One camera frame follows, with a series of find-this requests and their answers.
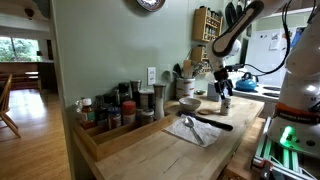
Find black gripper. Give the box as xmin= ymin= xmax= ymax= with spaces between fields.
xmin=214 ymin=68 xmax=235 ymax=101

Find white ceramic bowl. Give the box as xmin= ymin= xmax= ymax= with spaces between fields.
xmin=178 ymin=96 xmax=202 ymax=112

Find tall salt grinder silver top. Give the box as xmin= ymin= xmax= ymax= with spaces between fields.
xmin=152 ymin=83 xmax=167 ymax=121

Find blue kettle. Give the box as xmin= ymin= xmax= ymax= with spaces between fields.
xmin=235 ymin=71 xmax=259 ymax=93

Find wooden spoon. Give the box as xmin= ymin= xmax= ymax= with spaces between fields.
xmin=197 ymin=105 xmax=222 ymax=116

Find metal serving spoon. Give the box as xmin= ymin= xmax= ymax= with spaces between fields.
xmin=192 ymin=63 xmax=206 ymax=79

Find white stove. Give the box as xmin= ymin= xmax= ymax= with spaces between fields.
xmin=233 ymin=83 xmax=283 ymax=103

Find white utensil crock orange marks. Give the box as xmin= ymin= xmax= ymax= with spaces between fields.
xmin=175 ymin=77 xmax=196 ymax=100

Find white paper napkin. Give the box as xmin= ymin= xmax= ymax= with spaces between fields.
xmin=163 ymin=114 xmax=223 ymax=148

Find wooden spatula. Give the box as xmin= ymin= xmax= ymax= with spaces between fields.
xmin=182 ymin=59 xmax=193 ymax=80

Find small wooden spice rack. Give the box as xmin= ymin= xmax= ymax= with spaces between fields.
xmin=190 ymin=44 xmax=214 ymax=75

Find black ladle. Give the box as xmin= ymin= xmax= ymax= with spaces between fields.
xmin=172 ymin=63 xmax=183 ymax=79

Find white fridge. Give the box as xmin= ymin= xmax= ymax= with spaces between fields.
xmin=244 ymin=26 xmax=306 ymax=88

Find white paper note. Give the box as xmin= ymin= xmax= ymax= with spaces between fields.
xmin=269 ymin=31 xmax=282 ymax=51

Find large wooden spice rack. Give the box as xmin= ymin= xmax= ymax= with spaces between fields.
xmin=192 ymin=6 xmax=224 ymax=44

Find blue canister white lid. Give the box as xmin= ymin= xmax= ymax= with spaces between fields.
xmin=138 ymin=88 xmax=155 ymax=110

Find black hanging pan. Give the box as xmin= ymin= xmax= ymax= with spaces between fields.
xmin=224 ymin=1 xmax=238 ymax=28

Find jar silver lid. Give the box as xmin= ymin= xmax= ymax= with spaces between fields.
xmin=139 ymin=108 xmax=155 ymax=127

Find dark pepper grinder silver top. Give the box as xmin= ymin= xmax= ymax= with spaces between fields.
xmin=129 ymin=79 xmax=143 ymax=108

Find blue paper note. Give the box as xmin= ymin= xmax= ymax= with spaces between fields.
xmin=290 ymin=27 xmax=305 ymax=48

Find spice jar red lid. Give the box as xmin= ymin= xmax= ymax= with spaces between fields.
xmin=121 ymin=100 xmax=137 ymax=126

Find wooden spice tray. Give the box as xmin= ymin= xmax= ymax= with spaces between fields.
xmin=72 ymin=111 xmax=174 ymax=163

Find bottle black lid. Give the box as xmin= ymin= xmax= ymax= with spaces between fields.
xmin=117 ymin=82 xmax=132 ymax=103

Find dark jar blue lid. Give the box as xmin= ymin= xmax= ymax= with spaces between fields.
xmin=107 ymin=106 xmax=122 ymax=130

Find dark spice jar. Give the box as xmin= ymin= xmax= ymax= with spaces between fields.
xmin=103 ymin=93 xmax=118 ymax=108

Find dark sauce bottle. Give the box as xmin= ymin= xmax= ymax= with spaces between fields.
xmin=94 ymin=94 xmax=108 ymax=127

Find brown bottle white cap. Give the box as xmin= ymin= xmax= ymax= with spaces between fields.
xmin=80 ymin=97 xmax=96 ymax=129

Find window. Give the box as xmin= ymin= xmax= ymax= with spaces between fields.
xmin=0 ymin=36 xmax=42 ymax=63

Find red hanging lamp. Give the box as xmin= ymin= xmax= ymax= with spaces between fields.
xmin=24 ymin=7 xmax=35 ymax=20

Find wooden chair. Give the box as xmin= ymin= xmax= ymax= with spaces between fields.
xmin=0 ymin=73 xmax=22 ymax=139

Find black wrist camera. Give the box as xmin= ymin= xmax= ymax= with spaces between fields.
xmin=225 ymin=64 xmax=246 ymax=72

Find black handled knife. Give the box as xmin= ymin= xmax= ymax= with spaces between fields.
xmin=175 ymin=110 xmax=234 ymax=132

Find white wall outlet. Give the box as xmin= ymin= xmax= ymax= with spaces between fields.
xmin=147 ymin=66 xmax=157 ymax=87

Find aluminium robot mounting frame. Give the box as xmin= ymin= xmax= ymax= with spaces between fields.
xmin=251 ymin=116 xmax=320 ymax=180

